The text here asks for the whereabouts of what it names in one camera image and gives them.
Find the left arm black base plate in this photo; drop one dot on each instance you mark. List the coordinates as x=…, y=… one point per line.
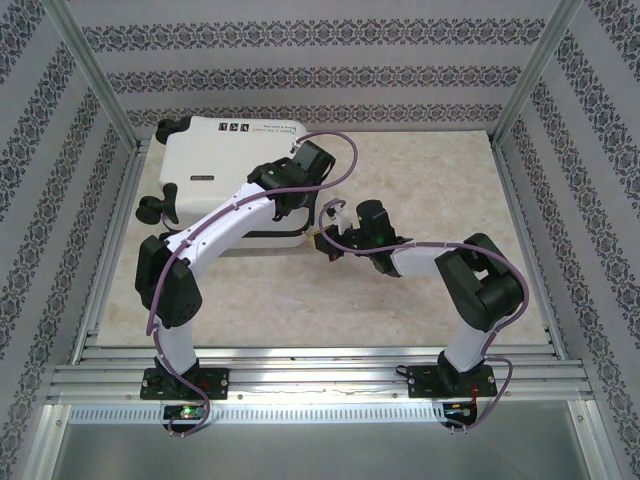
x=220, y=382

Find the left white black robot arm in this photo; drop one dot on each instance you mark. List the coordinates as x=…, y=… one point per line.
x=225, y=225

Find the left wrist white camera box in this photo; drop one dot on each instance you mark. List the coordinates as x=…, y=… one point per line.
x=295, y=146

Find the left aluminium frame post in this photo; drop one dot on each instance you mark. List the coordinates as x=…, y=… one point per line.
x=85, y=50

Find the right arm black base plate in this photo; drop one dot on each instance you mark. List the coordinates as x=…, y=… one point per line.
x=425, y=385

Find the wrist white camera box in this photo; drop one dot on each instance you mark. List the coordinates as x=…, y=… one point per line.
x=295, y=146
x=342, y=220

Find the aluminium mounting rail frame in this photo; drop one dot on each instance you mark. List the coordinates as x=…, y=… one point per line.
x=325, y=372

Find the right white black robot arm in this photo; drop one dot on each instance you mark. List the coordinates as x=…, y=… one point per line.
x=480, y=285

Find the white hard-shell suitcase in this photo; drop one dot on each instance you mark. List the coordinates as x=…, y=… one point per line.
x=210, y=160

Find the aluminium side rail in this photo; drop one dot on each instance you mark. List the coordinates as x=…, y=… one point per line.
x=515, y=200
x=92, y=325

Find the left aluminium side rail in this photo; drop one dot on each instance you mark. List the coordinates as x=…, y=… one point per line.
x=92, y=325

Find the right aluminium side rail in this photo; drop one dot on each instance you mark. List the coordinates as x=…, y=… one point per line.
x=515, y=200

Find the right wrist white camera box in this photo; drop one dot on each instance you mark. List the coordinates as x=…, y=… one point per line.
x=342, y=220

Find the aluminium frame post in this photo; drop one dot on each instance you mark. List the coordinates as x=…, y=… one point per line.
x=85, y=50
x=547, y=50

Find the right aluminium frame post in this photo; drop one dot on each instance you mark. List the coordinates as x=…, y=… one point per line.
x=547, y=50

